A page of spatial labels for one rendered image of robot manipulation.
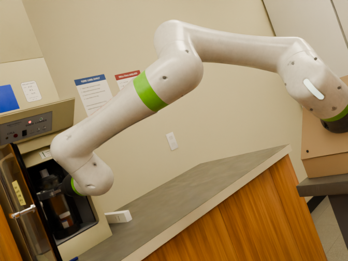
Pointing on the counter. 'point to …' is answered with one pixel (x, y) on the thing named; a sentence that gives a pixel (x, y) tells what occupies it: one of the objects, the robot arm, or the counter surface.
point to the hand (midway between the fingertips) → (52, 191)
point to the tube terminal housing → (33, 67)
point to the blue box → (8, 99)
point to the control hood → (60, 110)
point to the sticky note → (18, 193)
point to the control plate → (8, 129)
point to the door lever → (20, 212)
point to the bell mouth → (37, 157)
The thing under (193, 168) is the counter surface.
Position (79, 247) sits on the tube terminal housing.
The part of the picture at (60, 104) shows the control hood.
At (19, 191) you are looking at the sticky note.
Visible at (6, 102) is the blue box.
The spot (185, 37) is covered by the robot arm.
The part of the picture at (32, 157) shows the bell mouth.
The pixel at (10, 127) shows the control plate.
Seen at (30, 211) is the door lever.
